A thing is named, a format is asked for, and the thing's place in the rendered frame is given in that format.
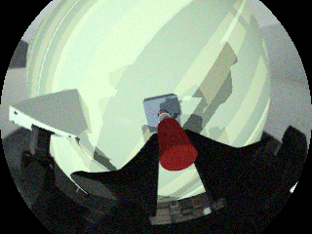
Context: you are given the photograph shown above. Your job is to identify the dark red marker cap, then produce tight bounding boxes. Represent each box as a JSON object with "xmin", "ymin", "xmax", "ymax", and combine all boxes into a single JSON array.
[{"xmin": 157, "ymin": 118, "xmax": 198, "ymax": 172}]

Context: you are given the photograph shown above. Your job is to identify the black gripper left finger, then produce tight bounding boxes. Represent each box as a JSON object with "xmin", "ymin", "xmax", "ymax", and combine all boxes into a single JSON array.
[{"xmin": 70, "ymin": 134, "xmax": 160, "ymax": 217}]

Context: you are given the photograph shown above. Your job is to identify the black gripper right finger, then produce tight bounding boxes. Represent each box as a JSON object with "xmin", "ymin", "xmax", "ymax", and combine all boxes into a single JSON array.
[{"xmin": 183, "ymin": 129, "xmax": 273, "ymax": 205}]

